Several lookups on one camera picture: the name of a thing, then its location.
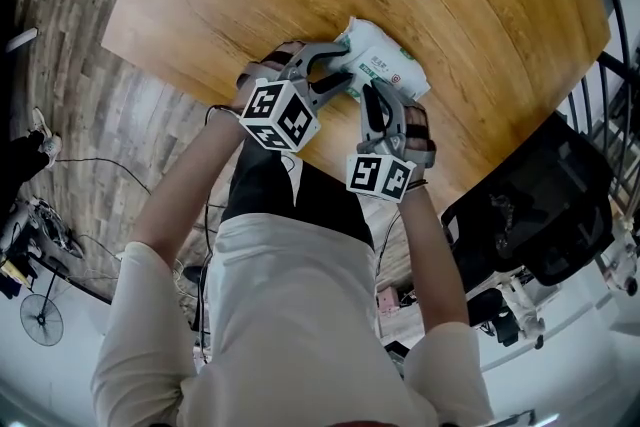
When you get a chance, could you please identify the person's black trousers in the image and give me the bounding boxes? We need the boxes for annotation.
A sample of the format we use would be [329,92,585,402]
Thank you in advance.
[221,138,375,250]

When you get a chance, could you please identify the white wet wipe pack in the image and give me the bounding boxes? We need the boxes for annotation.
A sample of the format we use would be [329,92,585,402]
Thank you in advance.
[332,16,432,104]

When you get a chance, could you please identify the person's right hand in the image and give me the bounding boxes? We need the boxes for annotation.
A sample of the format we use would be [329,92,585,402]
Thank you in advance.
[402,103,437,184]

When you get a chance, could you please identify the black mesh office chair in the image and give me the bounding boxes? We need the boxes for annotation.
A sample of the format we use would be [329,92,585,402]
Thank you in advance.
[441,111,617,351]

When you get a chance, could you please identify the small white panel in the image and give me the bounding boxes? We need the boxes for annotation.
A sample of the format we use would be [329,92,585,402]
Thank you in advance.
[4,27,40,54]

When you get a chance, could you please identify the black standing fan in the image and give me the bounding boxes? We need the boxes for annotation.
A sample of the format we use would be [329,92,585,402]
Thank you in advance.
[19,259,65,349]

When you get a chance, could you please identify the small pink box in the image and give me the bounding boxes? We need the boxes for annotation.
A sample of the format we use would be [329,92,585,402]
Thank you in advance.
[375,289,400,315]

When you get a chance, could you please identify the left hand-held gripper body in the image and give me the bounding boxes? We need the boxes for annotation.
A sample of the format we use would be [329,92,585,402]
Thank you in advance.
[238,58,322,154]

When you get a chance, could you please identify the person's left forearm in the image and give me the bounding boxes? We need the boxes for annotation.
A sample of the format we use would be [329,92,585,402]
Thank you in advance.
[130,107,246,261]

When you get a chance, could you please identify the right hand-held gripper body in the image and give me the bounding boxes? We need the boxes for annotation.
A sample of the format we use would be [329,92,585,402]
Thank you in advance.
[346,133,436,204]

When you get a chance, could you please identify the person's left hand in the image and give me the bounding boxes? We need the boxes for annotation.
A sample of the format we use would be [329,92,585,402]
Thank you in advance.
[230,40,306,116]

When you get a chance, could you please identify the person in white shirt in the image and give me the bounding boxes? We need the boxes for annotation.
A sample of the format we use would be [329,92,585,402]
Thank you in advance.
[89,213,496,427]

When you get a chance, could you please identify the person's right forearm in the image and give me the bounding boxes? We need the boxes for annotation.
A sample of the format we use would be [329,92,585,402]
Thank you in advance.
[397,182,471,329]

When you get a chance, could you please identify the dark metal railing wooden handrail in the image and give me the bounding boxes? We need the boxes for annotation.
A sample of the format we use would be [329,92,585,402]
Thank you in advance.
[574,0,640,216]

